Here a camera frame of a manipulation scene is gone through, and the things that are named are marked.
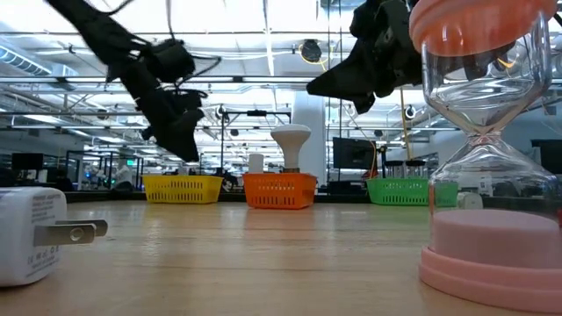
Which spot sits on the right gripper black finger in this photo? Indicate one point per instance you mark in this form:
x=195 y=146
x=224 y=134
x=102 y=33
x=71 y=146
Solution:
x=351 y=81
x=366 y=104

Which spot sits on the green and white wall charger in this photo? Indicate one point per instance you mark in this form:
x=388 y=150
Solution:
x=470 y=200

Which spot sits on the yellow plastic basket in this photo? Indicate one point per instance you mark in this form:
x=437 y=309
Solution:
x=182 y=188

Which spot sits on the blue sand black hourglass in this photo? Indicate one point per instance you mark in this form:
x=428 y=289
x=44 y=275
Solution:
x=394 y=163

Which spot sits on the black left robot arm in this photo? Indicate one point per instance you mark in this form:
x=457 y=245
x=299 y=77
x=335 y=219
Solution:
x=101 y=30

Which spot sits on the orange plastic basket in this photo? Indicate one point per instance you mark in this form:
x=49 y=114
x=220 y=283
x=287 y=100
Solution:
x=278 y=191

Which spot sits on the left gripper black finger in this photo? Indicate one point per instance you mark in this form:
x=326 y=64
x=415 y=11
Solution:
x=180 y=140

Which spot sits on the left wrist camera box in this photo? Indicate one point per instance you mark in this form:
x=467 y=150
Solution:
x=191 y=100

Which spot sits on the white round lamp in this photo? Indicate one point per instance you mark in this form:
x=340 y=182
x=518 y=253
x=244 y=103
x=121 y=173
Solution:
x=290 y=140

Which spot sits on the green plastic basket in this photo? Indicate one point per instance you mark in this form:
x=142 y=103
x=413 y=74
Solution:
x=395 y=191

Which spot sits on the purple and white wall charger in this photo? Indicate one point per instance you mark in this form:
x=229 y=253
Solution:
x=26 y=237

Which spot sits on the white sand black hourglass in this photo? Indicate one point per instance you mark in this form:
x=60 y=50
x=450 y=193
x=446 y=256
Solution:
x=415 y=163

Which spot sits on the white cylinder object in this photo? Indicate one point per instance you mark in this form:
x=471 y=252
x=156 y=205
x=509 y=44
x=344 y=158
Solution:
x=256 y=163

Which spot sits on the pink sand hourglass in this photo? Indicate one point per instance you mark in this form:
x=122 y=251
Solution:
x=496 y=237

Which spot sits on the black computer monitor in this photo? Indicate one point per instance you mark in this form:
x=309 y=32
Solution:
x=546 y=154
x=353 y=152
x=27 y=161

